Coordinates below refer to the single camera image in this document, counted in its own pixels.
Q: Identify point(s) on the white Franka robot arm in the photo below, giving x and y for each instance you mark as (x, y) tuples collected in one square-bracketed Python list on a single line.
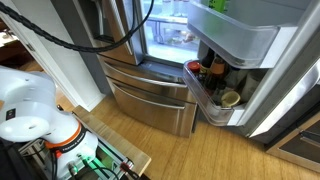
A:
[(30, 106)]

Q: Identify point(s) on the stainless fridge drawer, shallow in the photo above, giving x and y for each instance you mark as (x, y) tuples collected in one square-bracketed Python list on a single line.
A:
[(156, 90)]

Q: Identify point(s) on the stainless fridge drawer, deep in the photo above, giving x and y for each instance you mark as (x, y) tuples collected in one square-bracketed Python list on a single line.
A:
[(150, 115)]

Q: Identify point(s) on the fridge body with lit interior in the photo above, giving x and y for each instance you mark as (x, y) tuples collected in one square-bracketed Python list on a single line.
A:
[(166, 50)]

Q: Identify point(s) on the red capped bottle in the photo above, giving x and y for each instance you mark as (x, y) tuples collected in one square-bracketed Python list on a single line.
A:
[(194, 66)]

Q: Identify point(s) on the dark bottle with yellow label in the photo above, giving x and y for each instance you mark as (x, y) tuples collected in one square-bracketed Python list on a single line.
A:
[(207, 61)]

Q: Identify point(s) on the brown bottle with orange label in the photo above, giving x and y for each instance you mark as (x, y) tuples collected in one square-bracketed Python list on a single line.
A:
[(218, 66)]

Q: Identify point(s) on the glass fridge shelf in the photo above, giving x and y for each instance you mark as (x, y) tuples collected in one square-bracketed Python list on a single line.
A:
[(166, 19)]

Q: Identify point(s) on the stainless fridge door with display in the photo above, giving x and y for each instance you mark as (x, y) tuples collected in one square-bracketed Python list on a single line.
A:
[(116, 30)]

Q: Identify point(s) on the fridge door with bins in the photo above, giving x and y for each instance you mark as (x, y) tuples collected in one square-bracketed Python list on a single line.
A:
[(290, 66)]

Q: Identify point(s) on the small clear door bin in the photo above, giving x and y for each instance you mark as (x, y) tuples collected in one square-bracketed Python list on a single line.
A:
[(203, 100)]

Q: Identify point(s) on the wooden base board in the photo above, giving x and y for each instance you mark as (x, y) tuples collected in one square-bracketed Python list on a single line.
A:
[(113, 140)]

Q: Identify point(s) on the yellow lidded jar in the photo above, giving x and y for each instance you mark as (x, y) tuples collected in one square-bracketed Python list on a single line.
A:
[(230, 98)]

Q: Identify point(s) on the clear glass jar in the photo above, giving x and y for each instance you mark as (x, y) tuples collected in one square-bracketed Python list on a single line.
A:
[(166, 6), (186, 8)]

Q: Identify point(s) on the large clear door bin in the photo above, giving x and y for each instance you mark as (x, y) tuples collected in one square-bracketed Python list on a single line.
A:
[(233, 40)]

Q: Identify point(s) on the pale white jar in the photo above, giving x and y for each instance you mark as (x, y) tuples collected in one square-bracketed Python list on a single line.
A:
[(251, 85)]

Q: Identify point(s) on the green carton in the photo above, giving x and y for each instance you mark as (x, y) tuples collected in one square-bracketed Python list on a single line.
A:
[(218, 5)]

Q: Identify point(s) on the grey kitchen cabinet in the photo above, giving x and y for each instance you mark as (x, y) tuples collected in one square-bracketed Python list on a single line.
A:
[(300, 146)]

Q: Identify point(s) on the aluminium profile frame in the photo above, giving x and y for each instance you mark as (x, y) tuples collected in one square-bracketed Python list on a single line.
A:
[(110, 160)]

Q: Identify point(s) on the white door frame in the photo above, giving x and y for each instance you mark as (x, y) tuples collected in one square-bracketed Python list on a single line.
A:
[(66, 73)]

